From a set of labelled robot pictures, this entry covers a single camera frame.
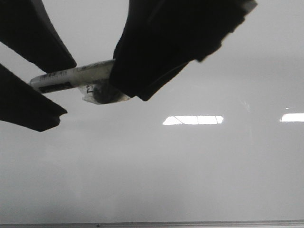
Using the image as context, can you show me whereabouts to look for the white whiteboard marker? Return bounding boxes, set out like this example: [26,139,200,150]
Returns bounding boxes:
[28,59,130,105]

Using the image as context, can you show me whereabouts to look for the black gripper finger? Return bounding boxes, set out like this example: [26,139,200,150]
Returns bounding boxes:
[110,0,257,101]
[0,0,76,132]

